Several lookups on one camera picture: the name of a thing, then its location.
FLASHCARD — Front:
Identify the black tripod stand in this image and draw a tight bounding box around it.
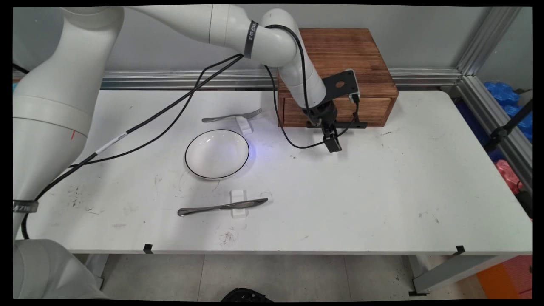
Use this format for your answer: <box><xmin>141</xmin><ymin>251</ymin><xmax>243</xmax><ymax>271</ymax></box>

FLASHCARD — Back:
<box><xmin>484</xmin><ymin>88</ymin><xmax>533</xmax><ymax>154</ymax></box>

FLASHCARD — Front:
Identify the orange box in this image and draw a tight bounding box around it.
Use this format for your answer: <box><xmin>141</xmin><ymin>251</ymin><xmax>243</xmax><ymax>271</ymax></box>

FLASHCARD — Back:
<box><xmin>476</xmin><ymin>255</ymin><xmax>533</xmax><ymax>300</ymax></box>

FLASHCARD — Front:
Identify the red plastic bag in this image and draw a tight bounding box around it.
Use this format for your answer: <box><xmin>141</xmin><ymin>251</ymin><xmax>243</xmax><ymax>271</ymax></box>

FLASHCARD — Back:
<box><xmin>495</xmin><ymin>159</ymin><xmax>523</xmax><ymax>195</ymax></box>

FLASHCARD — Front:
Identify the plain black cable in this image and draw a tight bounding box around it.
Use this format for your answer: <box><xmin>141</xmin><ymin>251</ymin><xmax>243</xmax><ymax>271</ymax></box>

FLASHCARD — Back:
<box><xmin>68</xmin><ymin>24</ymin><xmax>319</xmax><ymax>168</ymax></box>

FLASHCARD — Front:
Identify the brown wooden drawer cabinet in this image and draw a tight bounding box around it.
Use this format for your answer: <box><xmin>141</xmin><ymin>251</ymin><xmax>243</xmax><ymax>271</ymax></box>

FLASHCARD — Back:
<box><xmin>277</xmin><ymin>28</ymin><xmax>399</xmax><ymax>128</ymax></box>

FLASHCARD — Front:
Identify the blue plastic bag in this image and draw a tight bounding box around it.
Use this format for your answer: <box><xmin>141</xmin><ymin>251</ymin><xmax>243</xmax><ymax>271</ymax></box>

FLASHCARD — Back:
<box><xmin>484</xmin><ymin>82</ymin><xmax>533</xmax><ymax>143</ymax></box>

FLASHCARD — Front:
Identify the silver metal fork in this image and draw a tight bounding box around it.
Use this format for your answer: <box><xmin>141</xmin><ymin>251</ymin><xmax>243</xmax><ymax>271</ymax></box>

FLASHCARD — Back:
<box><xmin>202</xmin><ymin>108</ymin><xmax>263</xmax><ymax>123</ymax></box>

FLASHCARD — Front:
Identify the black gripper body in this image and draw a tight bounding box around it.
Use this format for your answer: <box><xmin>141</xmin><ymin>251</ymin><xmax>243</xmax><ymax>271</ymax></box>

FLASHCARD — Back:
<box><xmin>303</xmin><ymin>102</ymin><xmax>338</xmax><ymax>127</ymax></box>

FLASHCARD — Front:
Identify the white plate with black rim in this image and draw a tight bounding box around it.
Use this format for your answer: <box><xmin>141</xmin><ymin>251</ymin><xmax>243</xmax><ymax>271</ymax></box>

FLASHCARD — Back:
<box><xmin>184</xmin><ymin>129</ymin><xmax>250</xmax><ymax>180</ymax></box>

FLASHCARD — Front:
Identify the silver metal table knife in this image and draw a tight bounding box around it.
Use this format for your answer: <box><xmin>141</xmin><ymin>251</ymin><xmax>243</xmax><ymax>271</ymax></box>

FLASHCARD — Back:
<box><xmin>178</xmin><ymin>198</ymin><xmax>269</xmax><ymax>217</ymax></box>

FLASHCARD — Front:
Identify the black round floor object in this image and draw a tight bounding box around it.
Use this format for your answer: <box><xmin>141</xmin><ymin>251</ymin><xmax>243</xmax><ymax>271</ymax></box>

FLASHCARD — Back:
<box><xmin>221</xmin><ymin>288</ymin><xmax>272</xmax><ymax>302</ymax></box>

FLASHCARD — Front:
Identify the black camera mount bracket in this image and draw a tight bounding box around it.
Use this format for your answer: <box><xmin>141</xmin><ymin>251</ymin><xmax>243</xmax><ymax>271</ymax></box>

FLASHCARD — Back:
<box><xmin>322</xmin><ymin>70</ymin><xmax>357</xmax><ymax>102</ymax></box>

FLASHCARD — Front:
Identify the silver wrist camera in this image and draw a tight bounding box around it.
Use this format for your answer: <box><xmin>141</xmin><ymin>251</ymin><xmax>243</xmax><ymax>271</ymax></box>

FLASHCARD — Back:
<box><xmin>345</xmin><ymin>69</ymin><xmax>362</xmax><ymax>102</ymax></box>

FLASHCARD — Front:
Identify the light wooden drawer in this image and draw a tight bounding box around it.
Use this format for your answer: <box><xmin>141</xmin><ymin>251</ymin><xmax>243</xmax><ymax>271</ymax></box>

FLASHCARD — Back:
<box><xmin>283</xmin><ymin>98</ymin><xmax>391</xmax><ymax>127</ymax></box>

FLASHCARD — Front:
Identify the black metal drawer handle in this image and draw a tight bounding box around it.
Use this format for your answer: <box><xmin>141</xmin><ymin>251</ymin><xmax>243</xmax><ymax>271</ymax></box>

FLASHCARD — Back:
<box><xmin>307</xmin><ymin>122</ymin><xmax>368</xmax><ymax>129</ymax></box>

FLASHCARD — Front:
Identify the aluminium frame profile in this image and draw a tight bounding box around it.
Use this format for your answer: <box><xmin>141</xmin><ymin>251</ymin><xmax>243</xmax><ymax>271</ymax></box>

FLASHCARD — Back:
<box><xmin>456</xmin><ymin>76</ymin><xmax>533</xmax><ymax>190</ymax></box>
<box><xmin>457</xmin><ymin>6</ymin><xmax>522</xmax><ymax>77</ymax></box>
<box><xmin>13</xmin><ymin>68</ymin><xmax>462</xmax><ymax>91</ymax></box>

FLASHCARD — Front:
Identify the black cable with white label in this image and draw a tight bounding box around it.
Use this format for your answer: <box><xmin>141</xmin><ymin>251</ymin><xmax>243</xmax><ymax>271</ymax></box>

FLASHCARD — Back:
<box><xmin>21</xmin><ymin>54</ymin><xmax>361</xmax><ymax>241</ymax></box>

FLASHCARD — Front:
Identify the grey metal table leg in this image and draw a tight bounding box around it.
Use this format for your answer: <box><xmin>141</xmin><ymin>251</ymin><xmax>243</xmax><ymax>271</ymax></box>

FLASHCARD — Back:
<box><xmin>408</xmin><ymin>255</ymin><xmax>515</xmax><ymax>296</ymax></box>
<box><xmin>85</xmin><ymin>254</ymin><xmax>105</xmax><ymax>290</ymax></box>

